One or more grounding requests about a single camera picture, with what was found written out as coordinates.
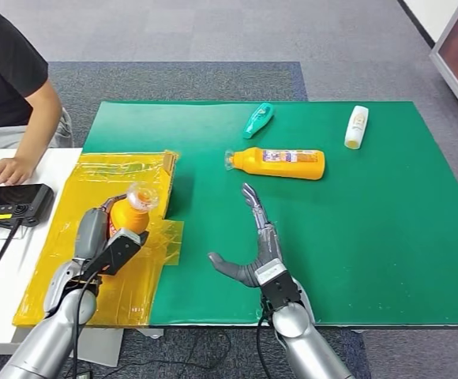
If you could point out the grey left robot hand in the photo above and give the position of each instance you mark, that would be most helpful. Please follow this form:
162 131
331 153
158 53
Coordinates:
91 235

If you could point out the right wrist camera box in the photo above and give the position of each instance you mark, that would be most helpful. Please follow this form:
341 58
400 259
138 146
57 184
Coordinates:
278 285

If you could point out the white plastic bottle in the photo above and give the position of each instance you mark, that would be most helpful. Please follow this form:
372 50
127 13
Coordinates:
357 126

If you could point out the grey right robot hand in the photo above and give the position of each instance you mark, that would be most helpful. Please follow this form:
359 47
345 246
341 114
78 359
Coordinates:
268 246

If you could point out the person's forearm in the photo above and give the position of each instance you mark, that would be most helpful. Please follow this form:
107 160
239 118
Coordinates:
41 123

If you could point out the dark grey floor rug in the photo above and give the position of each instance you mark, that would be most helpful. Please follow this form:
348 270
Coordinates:
174 81

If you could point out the person's hand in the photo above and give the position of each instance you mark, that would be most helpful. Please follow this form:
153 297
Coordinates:
10 171

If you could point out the black remote controller with antenna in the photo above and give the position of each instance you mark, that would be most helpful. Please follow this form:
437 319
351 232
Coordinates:
14 204

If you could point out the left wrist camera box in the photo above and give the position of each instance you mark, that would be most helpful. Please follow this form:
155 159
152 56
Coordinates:
118 251

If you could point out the yellow plastic sheet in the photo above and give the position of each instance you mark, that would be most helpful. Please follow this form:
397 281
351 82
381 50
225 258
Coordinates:
134 293

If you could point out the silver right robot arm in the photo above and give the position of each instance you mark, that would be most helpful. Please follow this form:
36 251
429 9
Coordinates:
307 345

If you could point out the teal plastic bottle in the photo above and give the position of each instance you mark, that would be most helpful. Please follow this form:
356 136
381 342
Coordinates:
257 121

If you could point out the green table mat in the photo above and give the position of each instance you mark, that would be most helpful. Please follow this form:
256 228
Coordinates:
371 235

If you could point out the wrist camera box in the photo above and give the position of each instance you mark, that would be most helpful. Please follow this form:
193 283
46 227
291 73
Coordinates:
278 285
118 251

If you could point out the orange bottle with clear cap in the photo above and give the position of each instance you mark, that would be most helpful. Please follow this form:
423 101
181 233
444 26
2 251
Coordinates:
132 217
284 170

